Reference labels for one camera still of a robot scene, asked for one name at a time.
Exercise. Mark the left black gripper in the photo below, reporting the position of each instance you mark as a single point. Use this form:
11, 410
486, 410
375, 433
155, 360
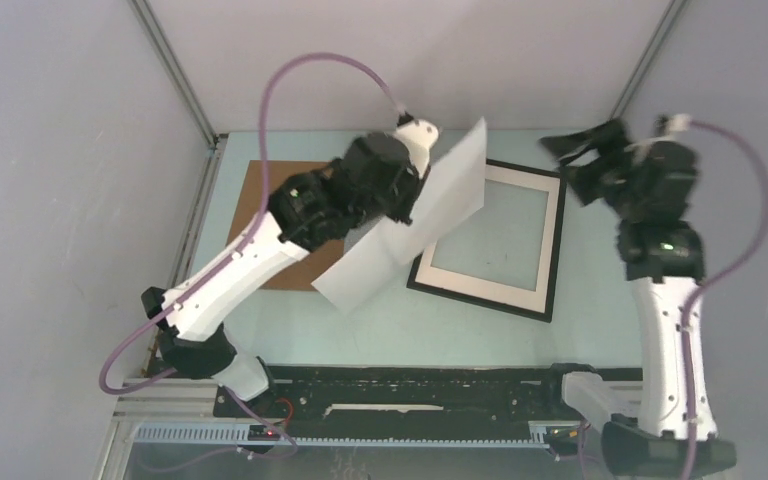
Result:
413, 183

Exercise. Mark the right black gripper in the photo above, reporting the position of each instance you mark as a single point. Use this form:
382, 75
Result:
607, 139

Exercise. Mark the cat photo print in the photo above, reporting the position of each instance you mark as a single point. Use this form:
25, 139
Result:
452, 192

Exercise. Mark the black picture frame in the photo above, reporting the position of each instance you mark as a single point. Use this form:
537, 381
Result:
496, 245

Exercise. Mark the white photo mat board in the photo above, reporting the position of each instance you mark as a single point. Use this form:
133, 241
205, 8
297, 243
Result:
490, 291

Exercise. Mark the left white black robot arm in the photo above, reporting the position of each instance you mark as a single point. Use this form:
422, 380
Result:
300, 216

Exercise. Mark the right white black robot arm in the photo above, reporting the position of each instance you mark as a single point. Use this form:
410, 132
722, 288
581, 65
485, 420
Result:
662, 318

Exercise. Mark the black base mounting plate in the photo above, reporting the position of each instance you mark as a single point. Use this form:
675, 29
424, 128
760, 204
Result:
416, 402

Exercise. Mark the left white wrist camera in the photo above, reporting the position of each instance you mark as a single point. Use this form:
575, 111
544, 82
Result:
419, 136

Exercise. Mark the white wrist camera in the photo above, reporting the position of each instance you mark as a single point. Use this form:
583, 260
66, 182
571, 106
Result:
419, 136
665, 128

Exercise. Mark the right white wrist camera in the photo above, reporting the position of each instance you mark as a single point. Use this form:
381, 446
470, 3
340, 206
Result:
665, 128

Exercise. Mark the right aluminium corner post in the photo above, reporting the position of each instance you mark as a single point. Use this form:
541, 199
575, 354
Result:
663, 30

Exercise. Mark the aluminium corner post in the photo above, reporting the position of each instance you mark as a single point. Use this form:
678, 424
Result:
663, 30
159, 41

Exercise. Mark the left aluminium corner post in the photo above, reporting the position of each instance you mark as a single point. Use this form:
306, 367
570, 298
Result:
159, 41

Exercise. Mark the white cable duct strip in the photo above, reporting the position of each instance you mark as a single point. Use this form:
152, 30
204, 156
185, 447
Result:
249, 434

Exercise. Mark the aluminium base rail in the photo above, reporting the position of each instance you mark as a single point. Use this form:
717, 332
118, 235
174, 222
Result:
180, 400

